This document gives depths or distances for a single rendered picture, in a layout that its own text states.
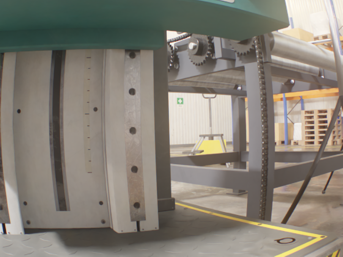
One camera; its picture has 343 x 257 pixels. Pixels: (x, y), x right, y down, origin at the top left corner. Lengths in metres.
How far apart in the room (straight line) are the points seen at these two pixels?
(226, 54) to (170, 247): 1.04
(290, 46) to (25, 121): 1.18
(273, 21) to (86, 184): 0.42
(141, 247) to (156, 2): 0.35
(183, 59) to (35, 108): 1.26
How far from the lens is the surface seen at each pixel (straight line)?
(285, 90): 2.52
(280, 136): 11.64
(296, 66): 2.03
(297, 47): 1.58
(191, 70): 1.74
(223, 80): 2.39
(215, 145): 6.70
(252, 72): 1.37
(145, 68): 0.64
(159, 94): 0.81
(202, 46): 1.58
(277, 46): 1.47
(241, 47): 1.39
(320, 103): 12.08
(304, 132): 10.26
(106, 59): 0.64
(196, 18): 0.55
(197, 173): 1.68
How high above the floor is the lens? 0.49
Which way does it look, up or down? 1 degrees up
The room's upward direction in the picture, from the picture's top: 2 degrees counter-clockwise
